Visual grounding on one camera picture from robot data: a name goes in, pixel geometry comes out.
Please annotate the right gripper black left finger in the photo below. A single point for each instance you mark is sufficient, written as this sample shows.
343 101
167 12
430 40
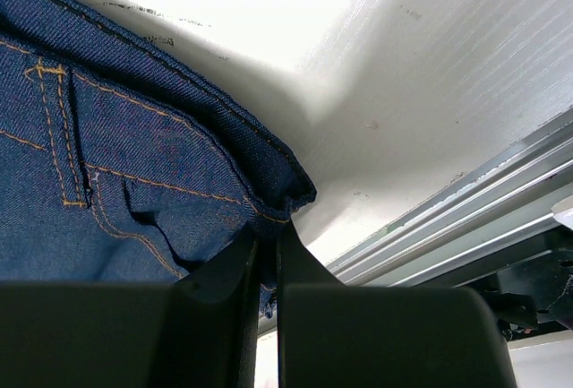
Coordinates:
198 332

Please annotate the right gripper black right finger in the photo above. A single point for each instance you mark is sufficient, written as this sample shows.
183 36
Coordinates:
334 335

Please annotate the aluminium table frame rail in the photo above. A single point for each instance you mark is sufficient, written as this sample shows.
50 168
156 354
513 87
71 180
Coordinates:
448 240

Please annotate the dark blue denim trousers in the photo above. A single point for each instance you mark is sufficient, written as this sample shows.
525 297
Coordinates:
119 163

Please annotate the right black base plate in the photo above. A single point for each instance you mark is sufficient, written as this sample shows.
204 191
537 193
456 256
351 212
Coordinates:
532 294

